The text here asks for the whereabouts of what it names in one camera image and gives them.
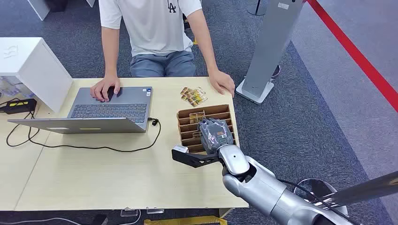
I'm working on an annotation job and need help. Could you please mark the person's left hand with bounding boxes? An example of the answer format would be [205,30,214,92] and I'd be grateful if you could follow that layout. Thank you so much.
[208,70,236,98]

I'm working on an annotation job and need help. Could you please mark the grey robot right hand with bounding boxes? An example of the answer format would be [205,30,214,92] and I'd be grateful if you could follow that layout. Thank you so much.
[198,117,234,155]

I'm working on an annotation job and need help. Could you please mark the person's right hand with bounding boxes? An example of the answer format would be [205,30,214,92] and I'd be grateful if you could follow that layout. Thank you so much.
[90,75,121,103]

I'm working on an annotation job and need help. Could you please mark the gold card in organizer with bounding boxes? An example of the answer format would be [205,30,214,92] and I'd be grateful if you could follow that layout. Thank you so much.
[189,112,206,125]

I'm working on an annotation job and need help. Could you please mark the brown slotted card organizer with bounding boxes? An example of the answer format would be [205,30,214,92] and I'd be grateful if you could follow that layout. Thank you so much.
[176,104,237,155]

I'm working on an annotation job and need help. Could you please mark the person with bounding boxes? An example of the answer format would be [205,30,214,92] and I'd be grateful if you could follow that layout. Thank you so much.
[90,0,236,103]

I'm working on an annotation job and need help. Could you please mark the grey laptop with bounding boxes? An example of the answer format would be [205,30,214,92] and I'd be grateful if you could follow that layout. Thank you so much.
[8,86,153,135]

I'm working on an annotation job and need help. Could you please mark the grey kiosk pillar white base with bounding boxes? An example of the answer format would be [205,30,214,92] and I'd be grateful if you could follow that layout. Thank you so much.
[236,0,307,105]

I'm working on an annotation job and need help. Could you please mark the white cabinet box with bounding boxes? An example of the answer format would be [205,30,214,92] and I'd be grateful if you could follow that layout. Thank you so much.
[0,37,74,113]

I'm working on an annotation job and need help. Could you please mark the black power adapter yellow labels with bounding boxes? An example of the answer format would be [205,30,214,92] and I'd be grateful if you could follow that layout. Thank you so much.
[0,98,38,115]

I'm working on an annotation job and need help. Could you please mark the clear plastic packaging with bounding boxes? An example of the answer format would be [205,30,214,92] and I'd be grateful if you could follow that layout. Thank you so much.
[0,75,35,99]

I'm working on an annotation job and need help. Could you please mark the yellow floor tape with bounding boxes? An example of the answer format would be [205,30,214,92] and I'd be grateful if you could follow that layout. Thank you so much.
[143,215,228,225]

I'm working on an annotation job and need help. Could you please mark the white furniture panel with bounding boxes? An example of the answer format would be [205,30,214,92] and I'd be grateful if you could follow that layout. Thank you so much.
[27,0,51,22]

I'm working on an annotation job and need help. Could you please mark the round stanchion base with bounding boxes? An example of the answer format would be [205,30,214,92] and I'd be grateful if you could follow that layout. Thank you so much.
[292,178,350,218]

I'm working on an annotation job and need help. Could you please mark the red floor tape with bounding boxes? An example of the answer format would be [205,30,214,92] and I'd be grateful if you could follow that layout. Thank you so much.
[306,0,398,113]

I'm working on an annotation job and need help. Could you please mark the silver stanchion pole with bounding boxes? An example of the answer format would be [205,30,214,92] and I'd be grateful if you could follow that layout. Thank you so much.
[312,171,398,209]

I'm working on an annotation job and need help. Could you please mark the black laptop cable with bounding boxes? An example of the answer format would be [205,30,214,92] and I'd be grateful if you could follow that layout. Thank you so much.
[6,110,162,153]

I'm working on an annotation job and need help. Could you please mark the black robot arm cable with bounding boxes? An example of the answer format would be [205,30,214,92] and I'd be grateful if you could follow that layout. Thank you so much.
[276,178,358,225]

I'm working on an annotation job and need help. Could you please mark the white floor cable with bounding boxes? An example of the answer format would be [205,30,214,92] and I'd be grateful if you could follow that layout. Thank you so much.
[0,217,82,225]

